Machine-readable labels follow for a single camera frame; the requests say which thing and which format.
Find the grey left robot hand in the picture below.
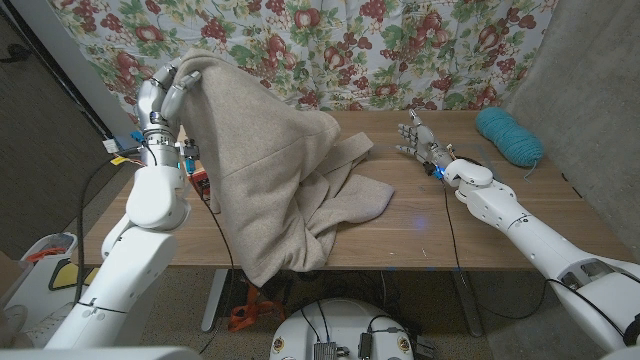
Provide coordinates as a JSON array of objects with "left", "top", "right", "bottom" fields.
[{"left": 135, "top": 57, "right": 202, "bottom": 129}]

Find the beige wool coat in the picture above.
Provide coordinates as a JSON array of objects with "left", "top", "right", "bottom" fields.
[{"left": 174, "top": 48, "right": 396, "bottom": 288}]

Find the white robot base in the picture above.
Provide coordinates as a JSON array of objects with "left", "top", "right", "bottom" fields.
[{"left": 269, "top": 298, "right": 416, "bottom": 360}]

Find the wooden drawer box red base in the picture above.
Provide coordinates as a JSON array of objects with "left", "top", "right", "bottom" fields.
[{"left": 187, "top": 167, "right": 214, "bottom": 199}]

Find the teal yarn skein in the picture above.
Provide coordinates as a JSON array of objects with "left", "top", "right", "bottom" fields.
[{"left": 474, "top": 106, "right": 546, "bottom": 181}]

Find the dark grey partition panel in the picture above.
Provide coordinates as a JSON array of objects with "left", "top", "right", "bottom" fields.
[{"left": 0, "top": 9, "right": 126, "bottom": 261}]

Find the white plastic bin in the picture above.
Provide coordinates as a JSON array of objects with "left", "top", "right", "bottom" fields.
[{"left": 22, "top": 232, "right": 80, "bottom": 264}]

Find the orange item in bin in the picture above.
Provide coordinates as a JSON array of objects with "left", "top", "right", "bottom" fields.
[{"left": 24, "top": 248, "right": 67, "bottom": 263}]

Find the yellow black floor item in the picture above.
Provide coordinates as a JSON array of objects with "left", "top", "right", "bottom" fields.
[{"left": 48, "top": 258, "right": 101, "bottom": 291}]

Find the floral fruit print backdrop cloth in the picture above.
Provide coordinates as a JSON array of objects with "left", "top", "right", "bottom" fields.
[{"left": 47, "top": 0, "right": 559, "bottom": 146}]

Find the white table leg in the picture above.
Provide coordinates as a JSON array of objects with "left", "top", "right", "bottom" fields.
[{"left": 200, "top": 269, "right": 230, "bottom": 333}]

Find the white sneaker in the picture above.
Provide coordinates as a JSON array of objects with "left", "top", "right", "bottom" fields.
[{"left": 4, "top": 302, "right": 76, "bottom": 347}]

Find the white robot torso edge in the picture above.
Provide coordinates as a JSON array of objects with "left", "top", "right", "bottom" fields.
[{"left": 0, "top": 346, "right": 204, "bottom": 360}]

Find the grey heatsink module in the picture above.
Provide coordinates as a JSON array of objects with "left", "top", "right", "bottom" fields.
[{"left": 313, "top": 341, "right": 338, "bottom": 360}]

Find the dark table leg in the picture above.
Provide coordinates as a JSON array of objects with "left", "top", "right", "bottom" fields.
[{"left": 452, "top": 269, "right": 484, "bottom": 337}]

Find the grey concrete-look side panel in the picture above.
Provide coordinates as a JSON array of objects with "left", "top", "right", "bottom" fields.
[{"left": 504, "top": 0, "right": 640, "bottom": 261}]

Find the white corner post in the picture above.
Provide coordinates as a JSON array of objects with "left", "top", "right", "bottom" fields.
[{"left": 9, "top": 0, "right": 154, "bottom": 157}]

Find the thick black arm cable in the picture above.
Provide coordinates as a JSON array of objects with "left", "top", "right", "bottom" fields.
[{"left": 73, "top": 147, "right": 147, "bottom": 307}]

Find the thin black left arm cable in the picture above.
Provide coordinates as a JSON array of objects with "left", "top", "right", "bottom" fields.
[{"left": 192, "top": 169, "right": 236, "bottom": 355}]

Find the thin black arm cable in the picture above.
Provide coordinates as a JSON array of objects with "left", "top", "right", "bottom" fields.
[
  {"left": 192, "top": 169, "right": 236, "bottom": 355},
  {"left": 439, "top": 179, "right": 631, "bottom": 341}
]

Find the orange strap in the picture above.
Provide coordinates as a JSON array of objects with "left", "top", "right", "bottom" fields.
[{"left": 227, "top": 284, "right": 286, "bottom": 334}]

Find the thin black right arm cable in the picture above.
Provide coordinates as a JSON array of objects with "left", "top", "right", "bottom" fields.
[{"left": 439, "top": 179, "right": 631, "bottom": 341}]

